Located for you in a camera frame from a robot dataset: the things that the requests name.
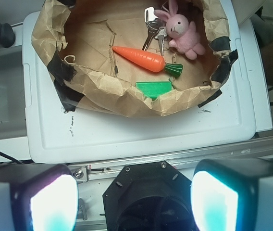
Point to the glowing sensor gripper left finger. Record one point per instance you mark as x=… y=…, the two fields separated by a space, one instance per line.
x=37 y=197

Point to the black octagonal mount plate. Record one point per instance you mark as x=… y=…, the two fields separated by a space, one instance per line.
x=149 y=197

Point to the white plastic bin lid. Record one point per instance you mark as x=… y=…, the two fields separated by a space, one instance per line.
x=57 y=136

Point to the crumpled brown paper bag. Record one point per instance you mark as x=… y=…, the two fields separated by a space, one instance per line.
x=76 y=47

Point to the pink plush bunny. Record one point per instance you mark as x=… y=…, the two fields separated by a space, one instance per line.
x=184 y=36

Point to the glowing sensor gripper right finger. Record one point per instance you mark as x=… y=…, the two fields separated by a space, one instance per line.
x=233 y=194

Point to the aluminium extrusion rail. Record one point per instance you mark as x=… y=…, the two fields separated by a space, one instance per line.
x=96 y=170

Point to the clear plastic bin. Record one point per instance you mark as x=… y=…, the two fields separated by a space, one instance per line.
x=12 y=94

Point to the silver key bunch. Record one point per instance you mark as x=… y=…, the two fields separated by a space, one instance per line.
x=156 y=30

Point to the green plastic flat piece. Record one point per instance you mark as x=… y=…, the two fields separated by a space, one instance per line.
x=154 y=89

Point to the orange plastic toy carrot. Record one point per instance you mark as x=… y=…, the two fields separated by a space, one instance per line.
x=150 y=61

